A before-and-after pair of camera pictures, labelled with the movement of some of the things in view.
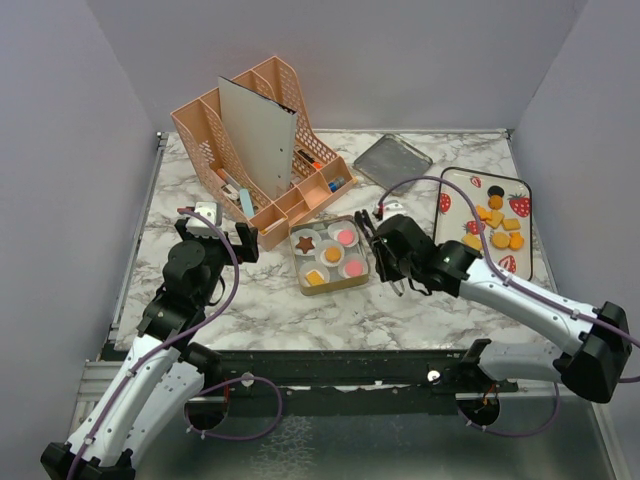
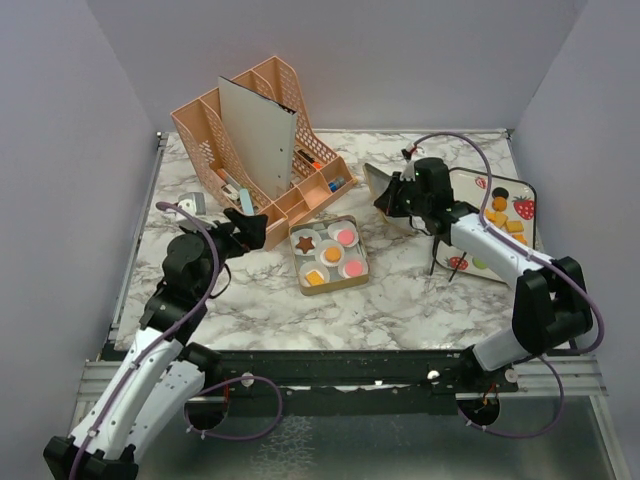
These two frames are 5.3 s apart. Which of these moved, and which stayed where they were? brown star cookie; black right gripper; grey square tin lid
Moved: grey square tin lid; black right gripper
Stayed: brown star cookie
